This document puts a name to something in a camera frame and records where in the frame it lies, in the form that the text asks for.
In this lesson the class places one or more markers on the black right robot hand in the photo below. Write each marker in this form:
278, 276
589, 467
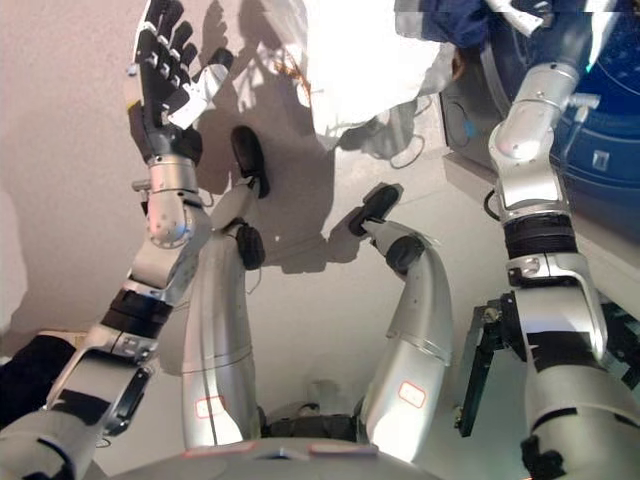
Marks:
560, 30

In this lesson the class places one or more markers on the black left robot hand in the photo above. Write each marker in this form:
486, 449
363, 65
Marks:
165, 90

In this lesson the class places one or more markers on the navy blue garment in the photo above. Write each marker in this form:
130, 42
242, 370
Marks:
450, 22

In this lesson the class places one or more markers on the white clothes pile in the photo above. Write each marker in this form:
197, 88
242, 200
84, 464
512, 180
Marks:
360, 60

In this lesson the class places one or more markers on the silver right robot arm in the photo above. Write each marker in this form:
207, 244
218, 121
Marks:
550, 250

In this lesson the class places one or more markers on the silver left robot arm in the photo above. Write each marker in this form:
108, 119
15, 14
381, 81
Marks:
125, 325

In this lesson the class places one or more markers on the dark grey washing machine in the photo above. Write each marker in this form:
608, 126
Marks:
600, 125

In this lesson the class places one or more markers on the silver left robot leg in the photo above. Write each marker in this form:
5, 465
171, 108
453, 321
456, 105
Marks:
220, 325

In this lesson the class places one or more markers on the silver robot leg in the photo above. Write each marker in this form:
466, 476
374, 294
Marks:
415, 325
220, 325

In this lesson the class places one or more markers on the person's dark trouser leg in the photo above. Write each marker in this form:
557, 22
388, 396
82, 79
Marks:
30, 375

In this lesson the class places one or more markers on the silver right robot leg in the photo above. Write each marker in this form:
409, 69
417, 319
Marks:
415, 325

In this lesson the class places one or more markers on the dark flat panel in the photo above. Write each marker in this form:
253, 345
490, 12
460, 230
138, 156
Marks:
482, 360

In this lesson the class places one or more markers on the grey robot torso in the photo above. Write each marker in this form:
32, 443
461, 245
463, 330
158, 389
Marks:
280, 462

